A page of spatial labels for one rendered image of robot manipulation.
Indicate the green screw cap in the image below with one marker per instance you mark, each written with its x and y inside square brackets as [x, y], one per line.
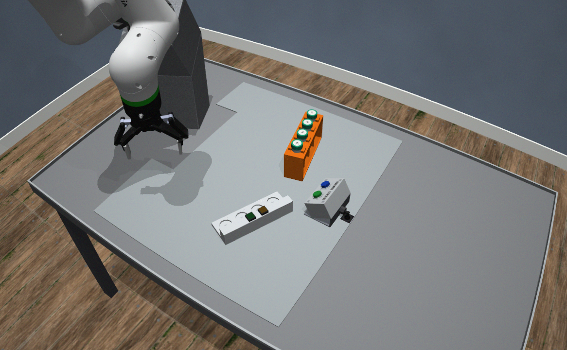
[307, 123]
[312, 114]
[297, 144]
[302, 134]

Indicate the light grey bench mat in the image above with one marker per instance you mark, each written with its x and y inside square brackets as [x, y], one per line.
[170, 211]

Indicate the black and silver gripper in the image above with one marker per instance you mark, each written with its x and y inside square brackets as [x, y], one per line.
[175, 130]

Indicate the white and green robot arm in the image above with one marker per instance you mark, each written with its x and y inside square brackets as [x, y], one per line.
[152, 27]

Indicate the orange tube rack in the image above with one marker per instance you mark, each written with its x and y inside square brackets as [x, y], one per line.
[297, 164]

